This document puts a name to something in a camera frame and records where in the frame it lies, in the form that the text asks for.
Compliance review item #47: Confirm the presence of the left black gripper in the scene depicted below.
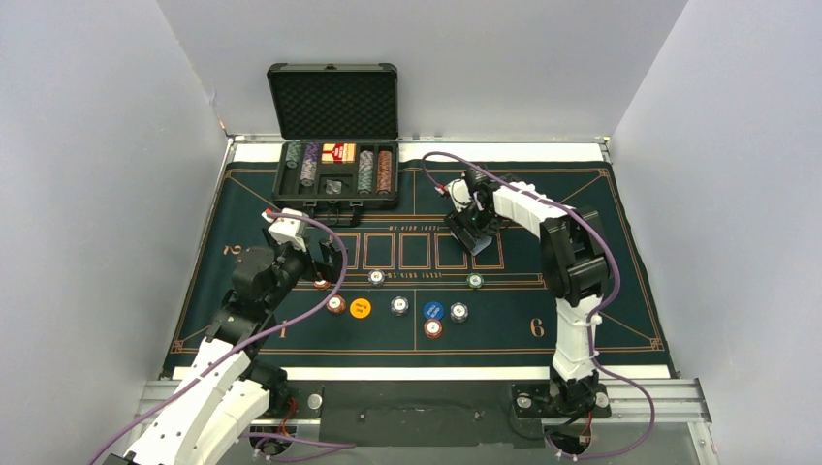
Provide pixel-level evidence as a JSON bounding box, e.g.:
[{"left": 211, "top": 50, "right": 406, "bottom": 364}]
[{"left": 264, "top": 225, "right": 346, "bottom": 311}]

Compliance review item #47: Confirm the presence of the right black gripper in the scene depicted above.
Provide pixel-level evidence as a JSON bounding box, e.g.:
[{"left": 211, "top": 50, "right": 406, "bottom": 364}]
[{"left": 447, "top": 199, "right": 503, "bottom": 253}]

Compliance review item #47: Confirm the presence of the green poker chip stack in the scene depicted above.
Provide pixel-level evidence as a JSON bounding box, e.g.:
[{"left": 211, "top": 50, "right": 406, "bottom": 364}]
[{"left": 465, "top": 272, "right": 485, "bottom": 289}]

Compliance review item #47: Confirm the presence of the yellow big blind button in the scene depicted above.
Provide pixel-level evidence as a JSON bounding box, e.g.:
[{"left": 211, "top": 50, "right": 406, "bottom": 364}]
[{"left": 349, "top": 297, "right": 372, "bottom": 320}]

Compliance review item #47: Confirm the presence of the blue small blind button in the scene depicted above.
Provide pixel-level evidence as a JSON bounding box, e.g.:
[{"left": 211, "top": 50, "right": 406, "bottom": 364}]
[{"left": 423, "top": 301, "right": 445, "bottom": 320}]

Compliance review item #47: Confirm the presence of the blue playing card deck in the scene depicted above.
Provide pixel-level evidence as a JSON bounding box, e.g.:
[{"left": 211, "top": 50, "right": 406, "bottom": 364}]
[{"left": 470, "top": 235, "right": 492, "bottom": 256}]

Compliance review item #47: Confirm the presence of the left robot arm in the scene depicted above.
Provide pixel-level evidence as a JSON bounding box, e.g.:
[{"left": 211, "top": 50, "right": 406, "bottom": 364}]
[{"left": 89, "top": 228, "right": 348, "bottom": 464}]

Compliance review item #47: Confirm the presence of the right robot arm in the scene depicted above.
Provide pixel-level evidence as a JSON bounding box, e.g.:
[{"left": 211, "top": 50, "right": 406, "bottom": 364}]
[{"left": 438, "top": 170, "right": 612, "bottom": 418}]

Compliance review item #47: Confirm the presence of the clear bag in case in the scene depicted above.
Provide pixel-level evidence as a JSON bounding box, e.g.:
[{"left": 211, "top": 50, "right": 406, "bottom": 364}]
[{"left": 325, "top": 180, "right": 343, "bottom": 195}]

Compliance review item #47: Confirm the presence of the green poker table mat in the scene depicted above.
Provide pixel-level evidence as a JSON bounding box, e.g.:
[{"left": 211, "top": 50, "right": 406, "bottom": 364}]
[{"left": 163, "top": 159, "right": 676, "bottom": 372}]

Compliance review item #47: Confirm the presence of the purple chip row in case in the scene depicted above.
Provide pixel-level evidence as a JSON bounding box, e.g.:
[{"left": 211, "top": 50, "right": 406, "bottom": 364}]
[{"left": 300, "top": 142, "right": 320, "bottom": 187}]

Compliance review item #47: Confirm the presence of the orange chip row in case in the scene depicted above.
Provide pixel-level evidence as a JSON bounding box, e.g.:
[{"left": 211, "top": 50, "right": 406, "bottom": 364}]
[{"left": 376, "top": 150, "right": 394, "bottom": 195}]

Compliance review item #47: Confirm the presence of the blue chip row in case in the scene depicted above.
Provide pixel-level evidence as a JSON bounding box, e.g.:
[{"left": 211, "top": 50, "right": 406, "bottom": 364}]
[{"left": 357, "top": 150, "right": 374, "bottom": 195}]

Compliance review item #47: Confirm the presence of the red playing card box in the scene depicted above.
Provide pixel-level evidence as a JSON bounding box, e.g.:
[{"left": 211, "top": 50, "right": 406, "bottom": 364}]
[{"left": 320, "top": 142, "right": 357, "bottom": 164}]

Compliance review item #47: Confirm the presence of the green chip row in case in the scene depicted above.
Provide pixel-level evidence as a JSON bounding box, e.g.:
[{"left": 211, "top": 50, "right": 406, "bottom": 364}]
[{"left": 285, "top": 142, "right": 302, "bottom": 169}]

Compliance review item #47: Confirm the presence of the black poker chip case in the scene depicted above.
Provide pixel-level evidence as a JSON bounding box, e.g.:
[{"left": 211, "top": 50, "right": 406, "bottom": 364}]
[{"left": 267, "top": 63, "right": 399, "bottom": 227}]

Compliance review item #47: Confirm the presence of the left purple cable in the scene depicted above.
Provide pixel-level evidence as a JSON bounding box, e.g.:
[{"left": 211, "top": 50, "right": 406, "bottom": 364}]
[{"left": 86, "top": 211, "right": 358, "bottom": 465}]

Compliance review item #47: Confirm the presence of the purple cable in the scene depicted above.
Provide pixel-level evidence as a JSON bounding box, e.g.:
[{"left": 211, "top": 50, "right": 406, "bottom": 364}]
[
  {"left": 420, "top": 151, "right": 656, "bottom": 462},
  {"left": 86, "top": 211, "right": 358, "bottom": 465}
]

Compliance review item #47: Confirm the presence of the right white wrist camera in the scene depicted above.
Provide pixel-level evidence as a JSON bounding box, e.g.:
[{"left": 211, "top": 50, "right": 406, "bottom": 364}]
[{"left": 436, "top": 178, "right": 474, "bottom": 212}]

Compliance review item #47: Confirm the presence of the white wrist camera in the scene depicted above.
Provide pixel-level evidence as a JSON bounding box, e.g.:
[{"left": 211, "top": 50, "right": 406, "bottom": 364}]
[
  {"left": 436, "top": 178, "right": 474, "bottom": 212},
  {"left": 261, "top": 208, "right": 308, "bottom": 252}
]

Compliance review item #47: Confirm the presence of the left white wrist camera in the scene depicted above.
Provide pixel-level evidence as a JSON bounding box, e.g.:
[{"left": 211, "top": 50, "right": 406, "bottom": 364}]
[{"left": 261, "top": 208, "right": 308, "bottom": 252}]

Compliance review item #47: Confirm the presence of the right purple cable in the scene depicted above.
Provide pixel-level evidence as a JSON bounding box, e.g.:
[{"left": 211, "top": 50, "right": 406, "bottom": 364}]
[{"left": 420, "top": 151, "right": 656, "bottom": 462}]

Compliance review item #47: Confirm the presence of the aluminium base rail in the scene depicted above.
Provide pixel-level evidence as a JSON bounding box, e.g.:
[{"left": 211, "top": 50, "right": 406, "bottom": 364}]
[{"left": 121, "top": 378, "right": 720, "bottom": 465}]

